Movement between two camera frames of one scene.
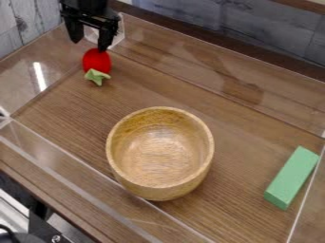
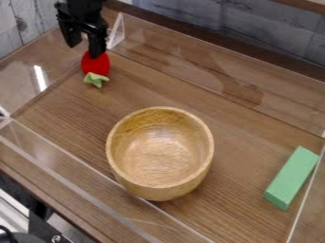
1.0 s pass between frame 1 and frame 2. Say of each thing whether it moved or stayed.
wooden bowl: stayed
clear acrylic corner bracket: stayed
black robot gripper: moved
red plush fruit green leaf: stayed
